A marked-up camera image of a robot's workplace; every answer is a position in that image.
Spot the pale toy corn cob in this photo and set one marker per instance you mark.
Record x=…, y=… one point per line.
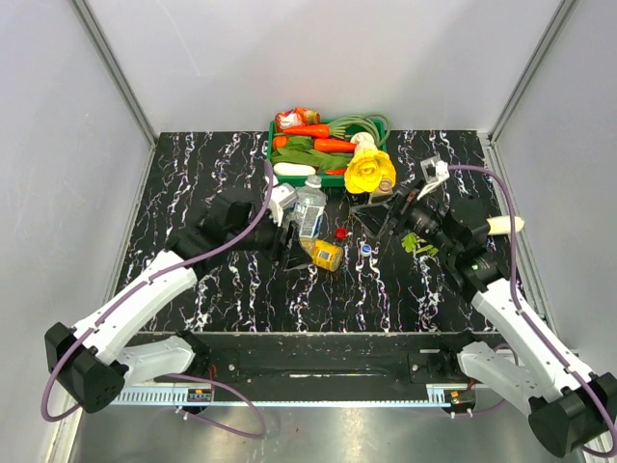
x=501, y=225

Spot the green toy leafy vegetable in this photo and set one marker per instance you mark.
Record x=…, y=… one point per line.
x=300, y=150

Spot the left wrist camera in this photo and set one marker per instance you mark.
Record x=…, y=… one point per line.
x=283, y=197

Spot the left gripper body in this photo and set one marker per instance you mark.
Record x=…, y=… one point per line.
x=281, y=252

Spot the yellow juice bottle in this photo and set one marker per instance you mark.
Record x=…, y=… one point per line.
x=324, y=254

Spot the white toy radish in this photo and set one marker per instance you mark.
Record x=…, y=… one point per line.
x=293, y=170

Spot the small toy tomato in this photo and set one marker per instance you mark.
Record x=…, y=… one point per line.
x=279, y=142

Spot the yellow toy cabbage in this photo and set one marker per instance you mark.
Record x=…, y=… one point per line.
x=367, y=169

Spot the green toy scallions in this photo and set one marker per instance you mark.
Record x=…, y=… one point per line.
x=375, y=124

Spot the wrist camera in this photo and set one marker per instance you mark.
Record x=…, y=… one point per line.
x=283, y=197
x=435, y=173

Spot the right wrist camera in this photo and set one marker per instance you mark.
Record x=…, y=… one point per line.
x=435, y=173

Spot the toy celery stalk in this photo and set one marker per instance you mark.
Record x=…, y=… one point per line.
x=415, y=245

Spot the red white snack packet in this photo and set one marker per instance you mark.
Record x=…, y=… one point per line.
x=296, y=117

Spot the blue label water bottle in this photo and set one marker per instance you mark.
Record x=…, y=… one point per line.
x=310, y=206

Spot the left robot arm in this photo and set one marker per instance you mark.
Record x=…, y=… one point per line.
x=92, y=359

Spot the upper toy carrot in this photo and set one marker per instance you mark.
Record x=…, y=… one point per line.
x=321, y=130

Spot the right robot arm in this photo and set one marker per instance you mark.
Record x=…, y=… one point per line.
x=565, y=402

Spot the toy mushroom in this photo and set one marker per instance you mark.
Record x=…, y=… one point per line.
x=363, y=139

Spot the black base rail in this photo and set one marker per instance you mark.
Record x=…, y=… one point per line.
x=329, y=366

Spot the toy carrot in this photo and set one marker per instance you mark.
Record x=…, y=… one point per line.
x=330, y=145
x=321, y=130

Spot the red label water bottle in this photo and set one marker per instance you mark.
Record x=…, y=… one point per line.
x=382, y=193

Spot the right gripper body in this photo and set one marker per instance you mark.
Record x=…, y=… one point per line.
x=407, y=209

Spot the lower toy carrot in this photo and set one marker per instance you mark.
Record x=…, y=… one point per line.
x=330, y=145

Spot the red bottle cap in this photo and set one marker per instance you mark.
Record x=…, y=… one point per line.
x=341, y=233

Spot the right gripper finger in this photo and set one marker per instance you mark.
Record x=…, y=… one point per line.
x=373, y=217
x=395, y=200

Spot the green plastic tray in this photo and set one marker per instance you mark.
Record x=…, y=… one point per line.
x=333, y=179

